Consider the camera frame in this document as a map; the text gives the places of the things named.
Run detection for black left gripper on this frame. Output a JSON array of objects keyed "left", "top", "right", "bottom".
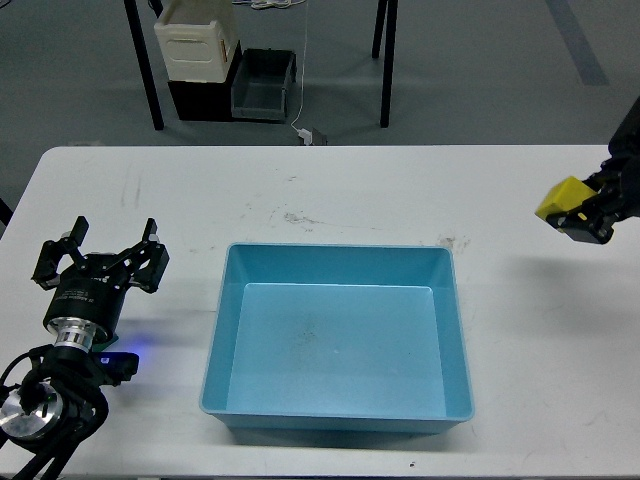
[{"left": 32, "top": 216, "right": 169, "bottom": 345}]

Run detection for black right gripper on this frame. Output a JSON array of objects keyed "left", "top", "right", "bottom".
[{"left": 544, "top": 99, "right": 639, "bottom": 245}]

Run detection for yellow cube block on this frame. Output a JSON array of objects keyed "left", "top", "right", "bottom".
[{"left": 535, "top": 176, "right": 597, "bottom": 221}]

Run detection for green cube block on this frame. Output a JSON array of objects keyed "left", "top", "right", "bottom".
[{"left": 103, "top": 333, "right": 119, "bottom": 348}]

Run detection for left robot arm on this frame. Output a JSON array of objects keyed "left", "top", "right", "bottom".
[{"left": 1, "top": 216, "right": 169, "bottom": 479}]

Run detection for black box under crate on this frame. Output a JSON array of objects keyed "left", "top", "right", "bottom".
[{"left": 168, "top": 43, "right": 243, "bottom": 122}]

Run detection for light blue plastic tray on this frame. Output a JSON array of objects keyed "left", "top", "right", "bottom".
[{"left": 200, "top": 243, "right": 475, "bottom": 435}]

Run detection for grey plastic bin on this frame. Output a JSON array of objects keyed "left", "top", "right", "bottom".
[{"left": 231, "top": 48, "right": 297, "bottom": 123}]

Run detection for white power adapter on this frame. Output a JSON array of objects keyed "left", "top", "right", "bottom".
[{"left": 297, "top": 128, "right": 313, "bottom": 146}]

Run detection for cream plastic crate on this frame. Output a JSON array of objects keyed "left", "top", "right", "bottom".
[{"left": 154, "top": 0, "right": 239, "bottom": 83}]

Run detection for black table leg left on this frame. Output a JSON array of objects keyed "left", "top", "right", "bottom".
[{"left": 123, "top": 0, "right": 164, "bottom": 131}]

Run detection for black table leg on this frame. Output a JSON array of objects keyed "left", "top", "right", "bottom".
[
  {"left": 123, "top": 0, "right": 164, "bottom": 131},
  {"left": 371, "top": 0, "right": 399, "bottom": 128}
]

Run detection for black table leg right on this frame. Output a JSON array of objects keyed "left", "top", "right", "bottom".
[{"left": 371, "top": 0, "right": 399, "bottom": 128}]

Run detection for white hanging cable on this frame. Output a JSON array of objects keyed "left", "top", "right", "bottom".
[{"left": 290, "top": 0, "right": 309, "bottom": 132}]

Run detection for white coiled cable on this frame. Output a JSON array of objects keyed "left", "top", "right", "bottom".
[{"left": 232, "top": 0, "right": 306, "bottom": 11}]

